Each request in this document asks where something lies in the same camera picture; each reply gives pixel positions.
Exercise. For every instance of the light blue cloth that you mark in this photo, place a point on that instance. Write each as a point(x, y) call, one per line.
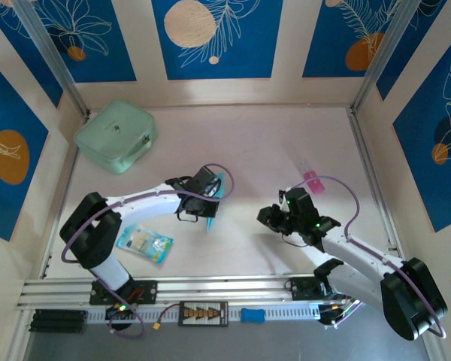
point(220, 184)

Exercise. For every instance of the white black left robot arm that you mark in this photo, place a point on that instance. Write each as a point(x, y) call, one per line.
point(146, 203)

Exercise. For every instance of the pink clear plastic stick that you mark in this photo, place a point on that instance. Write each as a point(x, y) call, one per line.
point(315, 184)

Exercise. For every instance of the blue yellow snack packet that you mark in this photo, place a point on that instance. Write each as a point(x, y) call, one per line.
point(146, 242)

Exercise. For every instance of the black wiring hub green light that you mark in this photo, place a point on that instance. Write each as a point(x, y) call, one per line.
point(120, 307)
point(330, 314)

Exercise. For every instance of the blue foam block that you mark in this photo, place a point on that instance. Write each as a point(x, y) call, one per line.
point(252, 315)

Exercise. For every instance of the black power distribution board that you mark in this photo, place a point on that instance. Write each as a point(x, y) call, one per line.
point(203, 314)

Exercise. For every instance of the mint green zip pouch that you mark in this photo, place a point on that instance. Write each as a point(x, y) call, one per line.
point(112, 131)

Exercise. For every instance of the black profile bar stack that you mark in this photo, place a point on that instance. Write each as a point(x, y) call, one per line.
point(58, 321)

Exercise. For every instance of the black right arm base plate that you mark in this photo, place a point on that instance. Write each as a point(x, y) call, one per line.
point(300, 289)

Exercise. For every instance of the aluminium mounting rail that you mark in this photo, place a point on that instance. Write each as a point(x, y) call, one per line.
point(229, 287)

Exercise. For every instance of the aluminium table side rail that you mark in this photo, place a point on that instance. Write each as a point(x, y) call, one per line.
point(62, 203)
point(369, 169)

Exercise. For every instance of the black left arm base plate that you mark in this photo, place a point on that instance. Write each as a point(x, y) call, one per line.
point(146, 291)

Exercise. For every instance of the aluminium frame post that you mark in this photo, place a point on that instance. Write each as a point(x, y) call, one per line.
point(383, 56)
point(52, 56)

